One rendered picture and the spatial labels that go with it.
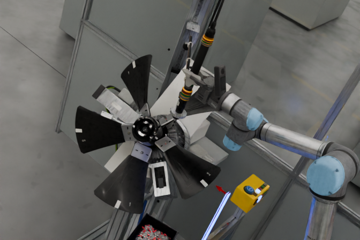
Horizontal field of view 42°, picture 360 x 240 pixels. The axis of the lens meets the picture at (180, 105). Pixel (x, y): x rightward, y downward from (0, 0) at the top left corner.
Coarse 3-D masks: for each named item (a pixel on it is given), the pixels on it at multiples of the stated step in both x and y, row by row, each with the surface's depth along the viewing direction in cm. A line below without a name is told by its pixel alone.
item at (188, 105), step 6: (192, 96) 214; (192, 102) 209; (198, 102) 206; (186, 108) 207; (192, 108) 205; (198, 108) 204; (204, 108) 202; (210, 108) 201; (186, 114) 203; (192, 114) 202
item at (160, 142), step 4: (160, 140) 206; (164, 140) 207; (168, 140) 208; (156, 144) 203; (160, 144) 204; (164, 144) 205; (168, 144) 206; (172, 144) 208; (160, 148) 202; (164, 148) 203; (168, 148) 204
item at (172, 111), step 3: (177, 102) 197; (171, 108) 196; (174, 108) 197; (171, 111) 195; (174, 111) 195; (183, 111) 197; (171, 114) 195; (174, 114) 194; (177, 114) 194; (180, 114) 195; (183, 114) 196; (177, 117) 194; (180, 117) 194; (183, 117) 195
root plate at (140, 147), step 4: (136, 144) 206; (140, 144) 207; (136, 148) 206; (140, 148) 207; (144, 148) 208; (148, 148) 210; (132, 152) 205; (136, 152) 206; (144, 152) 208; (148, 152) 210; (136, 156) 206; (140, 156) 208; (144, 156) 209; (148, 156) 210; (144, 160) 209
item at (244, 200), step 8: (256, 176) 227; (240, 184) 219; (248, 184) 220; (256, 184) 222; (240, 192) 216; (256, 192) 218; (232, 200) 220; (240, 200) 217; (248, 200) 215; (248, 208) 216
